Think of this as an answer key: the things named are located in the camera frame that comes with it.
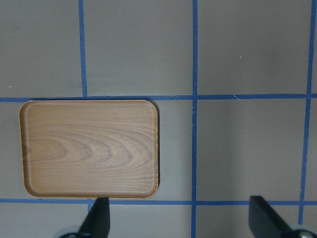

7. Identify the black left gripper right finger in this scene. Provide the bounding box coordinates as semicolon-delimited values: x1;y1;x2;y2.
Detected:
249;196;292;238

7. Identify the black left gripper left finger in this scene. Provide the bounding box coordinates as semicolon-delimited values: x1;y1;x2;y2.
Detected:
78;197;110;238

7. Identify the wooden tray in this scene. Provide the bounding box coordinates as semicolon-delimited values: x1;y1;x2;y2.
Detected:
19;100;159;199

